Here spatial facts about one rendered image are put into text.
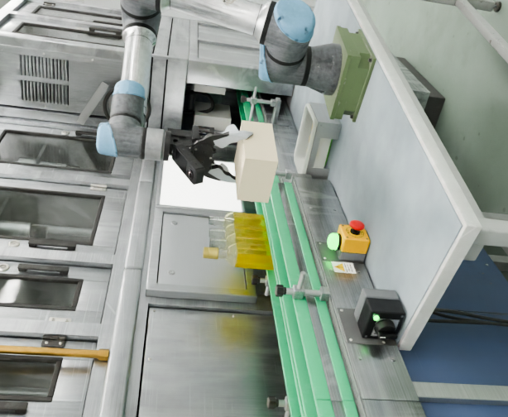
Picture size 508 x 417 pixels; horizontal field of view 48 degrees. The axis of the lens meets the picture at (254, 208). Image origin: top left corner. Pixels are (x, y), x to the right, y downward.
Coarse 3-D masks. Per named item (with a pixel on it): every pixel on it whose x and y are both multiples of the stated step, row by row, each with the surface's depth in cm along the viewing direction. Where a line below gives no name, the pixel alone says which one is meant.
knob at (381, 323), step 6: (378, 324) 122; (384, 324) 121; (390, 324) 121; (378, 330) 121; (384, 330) 121; (390, 330) 121; (378, 336) 121; (384, 336) 120; (390, 336) 121; (396, 336) 121
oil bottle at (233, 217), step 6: (228, 216) 182; (234, 216) 182; (240, 216) 183; (246, 216) 184; (252, 216) 184; (258, 216) 185; (228, 222) 181; (234, 222) 181; (240, 222) 181; (246, 222) 181; (252, 222) 182; (258, 222) 182; (264, 222) 182
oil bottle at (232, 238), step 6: (234, 234) 174; (240, 234) 175; (246, 234) 175; (252, 234) 176; (228, 240) 172; (234, 240) 172; (240, 240) 172; (246, 240) 173; (252, 240) 173; (258, 240) 174; (264, 240) 174; (228, 246) 172
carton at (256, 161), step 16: (240, 128) 139; (256, 128) 136; (272, 128) 137; (240, 144) 136; (256, 144) 130; (272, 144) 132; (240, 160) 133; (256, 160) 126; (272, 160) 127; (240, 176) 131; (256, 176) 129; (272, 176) 129; (240, 192) 131; (256, 192) 132
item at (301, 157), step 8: (304, 112) 197; (312, 112) 187; (304, 120) 198; (312, 120) 198; (304, 128) 200; (312, 128) 183; (304, 136) 201; (312, 136) 184; (296, 144) 203; (304, 144) 203; (312, 144) 187; (296, 152) 205; (304, 152) 205; (296, 160) 204; (304, 160) 189; (296, 168) 200; (304, 168) 190
